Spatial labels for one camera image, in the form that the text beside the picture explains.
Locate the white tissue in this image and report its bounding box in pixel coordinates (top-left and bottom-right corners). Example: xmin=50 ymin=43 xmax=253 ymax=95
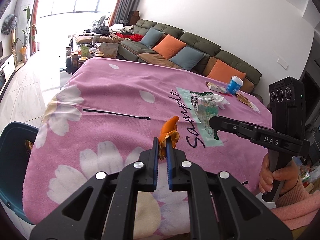
xmin=212 ymin=94 xmax=230 ymax=109

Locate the green clear snack wrapper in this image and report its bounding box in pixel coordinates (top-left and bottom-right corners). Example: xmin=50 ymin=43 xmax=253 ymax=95
xmin=190 ymin=91 xmax=220 ymax=140

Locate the orange peel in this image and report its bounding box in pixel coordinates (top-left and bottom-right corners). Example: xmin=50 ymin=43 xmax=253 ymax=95
xmin=158 ymin=116 xmax=180 ymax=160

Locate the pink sleeve right forearm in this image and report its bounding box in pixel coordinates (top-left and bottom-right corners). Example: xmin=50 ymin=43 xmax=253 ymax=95
xmin=271 ymin=179 xmax=320 ymax=230

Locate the teal trash bin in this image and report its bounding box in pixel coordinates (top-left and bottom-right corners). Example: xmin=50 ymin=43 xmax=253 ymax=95
xmin=0 ymin=121 xmax=39 ymax=224

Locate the right hand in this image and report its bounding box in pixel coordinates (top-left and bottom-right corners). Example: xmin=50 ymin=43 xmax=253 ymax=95
xmin=259 ymin=153 xmax=299 ymax=194

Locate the brown paper wrapper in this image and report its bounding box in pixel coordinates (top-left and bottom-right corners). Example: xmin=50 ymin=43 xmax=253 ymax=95
xmin=236 ymin=93 xmax=251 ymax=107

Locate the blue paper coffee cup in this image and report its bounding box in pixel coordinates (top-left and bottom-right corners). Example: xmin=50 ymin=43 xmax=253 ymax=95
xmin=226 ymin=75 xmax=243 ymax=95

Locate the beige snack packet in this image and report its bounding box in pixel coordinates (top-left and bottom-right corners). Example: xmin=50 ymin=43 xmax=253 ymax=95
xmin=206 ymin=82 xmax=227 ymax=94

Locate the orange cushion near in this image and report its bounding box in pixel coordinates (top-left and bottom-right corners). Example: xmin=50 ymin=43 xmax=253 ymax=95
xmin=207 ymin=60 xmax=246 ymax=83

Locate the orange cushion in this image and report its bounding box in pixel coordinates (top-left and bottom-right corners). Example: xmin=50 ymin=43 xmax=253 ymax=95
xmin=207 ymin=60 xmax=246 ymax=83
xmin=153 ymin=35 xmax=187 ymax=60

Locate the pink floral blanket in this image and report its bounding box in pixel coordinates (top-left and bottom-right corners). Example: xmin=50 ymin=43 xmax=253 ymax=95
xmin=23 ymin=58 xmax=267 ymax=224

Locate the grey blue cushion near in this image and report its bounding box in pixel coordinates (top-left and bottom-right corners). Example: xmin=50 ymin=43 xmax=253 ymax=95
xmin=169 ymin=46 xmax=205 ymax=70

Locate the grey blue cushion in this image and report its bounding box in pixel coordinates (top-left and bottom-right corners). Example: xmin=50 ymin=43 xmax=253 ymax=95
xmin=140 ymin=27 xmax=164 ymax=49
xmin=169 ymin=46 xmax=205 ymax=70

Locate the orange cushion far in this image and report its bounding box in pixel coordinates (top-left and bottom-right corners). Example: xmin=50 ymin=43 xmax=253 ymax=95
xmin=153 ymin=35 xmax=187 ymax=60

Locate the glass coffee table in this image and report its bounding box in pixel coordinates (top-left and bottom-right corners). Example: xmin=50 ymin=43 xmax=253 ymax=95
xmin=60 ymin=40 xmax=119 ymax=81

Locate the dark green sectional sofa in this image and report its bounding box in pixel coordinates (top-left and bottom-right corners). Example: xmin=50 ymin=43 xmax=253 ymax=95
xmin=118 ymin=20 xmax=262 ymax=93

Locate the grey blue cushion far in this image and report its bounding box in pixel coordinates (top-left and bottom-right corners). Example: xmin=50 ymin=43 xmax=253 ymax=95
xmin=140 ymin=27 xmax=164 ymax=49

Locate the left orange grey curtain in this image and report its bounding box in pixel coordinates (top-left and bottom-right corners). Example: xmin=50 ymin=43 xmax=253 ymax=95
xmin=29 ymin=0 xmax=39 ymax=55

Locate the orange grey curtain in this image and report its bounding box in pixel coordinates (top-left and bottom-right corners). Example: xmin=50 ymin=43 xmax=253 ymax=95
xmin=29 ymin=0 xmax=39 ymax=55
xmin=108 ymin=0 xmax=148 ymax=27

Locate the tall potted plant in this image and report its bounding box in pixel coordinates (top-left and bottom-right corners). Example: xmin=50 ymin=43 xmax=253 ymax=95
xmin=15 ymin=6 xmax=37 ymax=64

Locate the right orange grey curtain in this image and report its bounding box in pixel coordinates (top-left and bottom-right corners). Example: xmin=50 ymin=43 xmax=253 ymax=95
xmin=108 ymin=0 xmax=148 ymax=27

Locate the white standing air conditioner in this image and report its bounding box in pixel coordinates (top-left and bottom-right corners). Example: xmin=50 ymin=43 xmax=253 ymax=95
xmin=14 ymin=0 xmax=35 ymax=64

